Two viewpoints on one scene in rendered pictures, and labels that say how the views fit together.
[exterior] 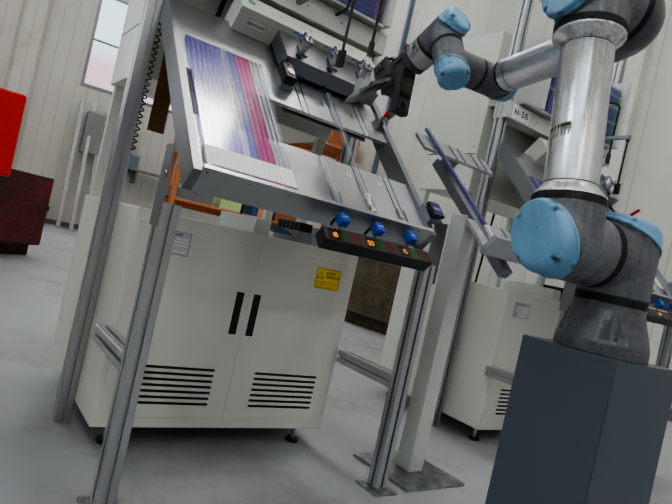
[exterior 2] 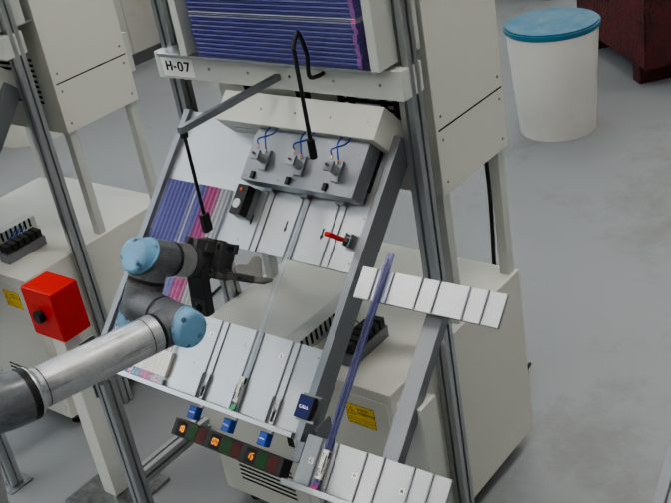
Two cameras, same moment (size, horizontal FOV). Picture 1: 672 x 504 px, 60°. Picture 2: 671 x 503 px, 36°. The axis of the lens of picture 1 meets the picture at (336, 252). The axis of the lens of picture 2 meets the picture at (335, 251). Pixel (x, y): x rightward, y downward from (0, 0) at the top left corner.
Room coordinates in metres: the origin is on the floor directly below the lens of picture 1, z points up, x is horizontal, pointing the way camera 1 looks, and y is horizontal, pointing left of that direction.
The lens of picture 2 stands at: (1.32, -2.02, 2.09)
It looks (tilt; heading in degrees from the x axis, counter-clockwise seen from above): 28 degrees down; 77
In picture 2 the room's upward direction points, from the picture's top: 10 degrees counter-clockwise
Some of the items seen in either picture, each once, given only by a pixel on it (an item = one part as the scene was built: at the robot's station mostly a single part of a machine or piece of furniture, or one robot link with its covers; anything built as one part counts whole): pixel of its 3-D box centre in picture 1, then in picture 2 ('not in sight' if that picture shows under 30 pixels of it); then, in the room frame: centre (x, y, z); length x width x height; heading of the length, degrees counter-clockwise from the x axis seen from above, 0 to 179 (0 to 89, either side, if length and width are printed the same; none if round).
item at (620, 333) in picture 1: (605, 324); not in sight; (0.99, -0.48, 0.60); 0.15 x 0.15 x 0.10
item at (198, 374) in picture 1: (197, 316); (368, 390); (1.90, 0.40, 0.31); 0.70 x 0.65 x 0.62; 125
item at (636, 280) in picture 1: (617, 256); not in sight; (0.99, -0.47, 0.72); 0.13 x 0.12 x 0.14; 116
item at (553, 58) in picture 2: not in sight; (554, 75); (3.64, 2.47, 0.28); 0.47 x 0.46 x 0.56; 124
